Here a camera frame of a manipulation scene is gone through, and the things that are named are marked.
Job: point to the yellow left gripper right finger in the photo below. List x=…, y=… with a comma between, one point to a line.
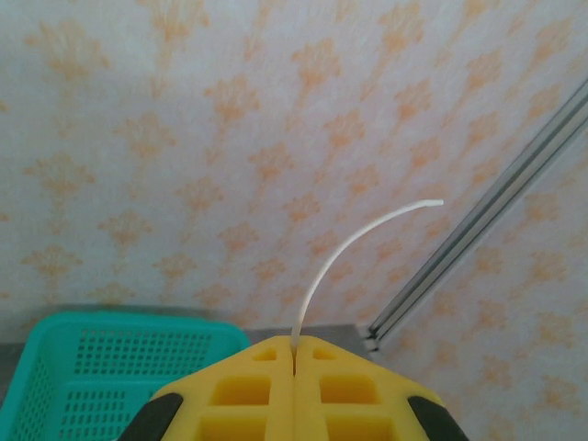
x=349, y=395

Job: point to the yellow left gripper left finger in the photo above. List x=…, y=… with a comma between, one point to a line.
x=239, y=395

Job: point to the teal perforated plastic basket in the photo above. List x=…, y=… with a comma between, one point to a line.
x=92, y=363

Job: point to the aluminium frame post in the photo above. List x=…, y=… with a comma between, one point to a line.
x=478, y=220

